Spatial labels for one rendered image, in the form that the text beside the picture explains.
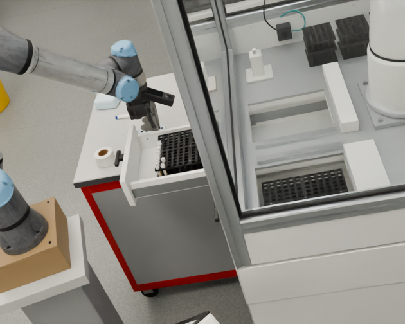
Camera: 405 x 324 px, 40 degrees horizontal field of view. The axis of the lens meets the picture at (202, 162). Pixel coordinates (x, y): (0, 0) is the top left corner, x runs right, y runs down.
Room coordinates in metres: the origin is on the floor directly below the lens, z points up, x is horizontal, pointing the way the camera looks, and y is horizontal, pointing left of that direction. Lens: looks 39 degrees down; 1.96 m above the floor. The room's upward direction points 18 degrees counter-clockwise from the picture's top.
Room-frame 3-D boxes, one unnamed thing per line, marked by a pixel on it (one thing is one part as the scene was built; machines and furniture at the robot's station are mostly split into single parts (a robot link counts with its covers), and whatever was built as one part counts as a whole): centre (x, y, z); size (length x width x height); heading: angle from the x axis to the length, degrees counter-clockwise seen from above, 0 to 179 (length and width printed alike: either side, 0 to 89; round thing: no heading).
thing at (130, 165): (1.46, 0.22, 0.87); 0.29 x 0.02 x 0.11; 169
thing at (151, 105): (1.67, 0.14, 0.97); 0.09 x 0.08 x 0.12; 77
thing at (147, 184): (1.42, 0.01, 0.86); 0.40 x 0.26 x 0.06; 79
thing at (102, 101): (2.09, 0.28, 0.78); 0.15 x 0.10 x 0.04; 157
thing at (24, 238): (1.29, 0.58, 0.91); 0.15 x 0.15 x 0.10
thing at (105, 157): (1.67, 0.33, 0.78); 0.07 x 0.07 x 0.04
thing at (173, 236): (1.86, 0.12, 0.38); 0.62 x 0.58 x 0.76; 169
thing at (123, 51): (1.66, 0.14, 1.13); 0.09 x 0.08 x 0.11; 117
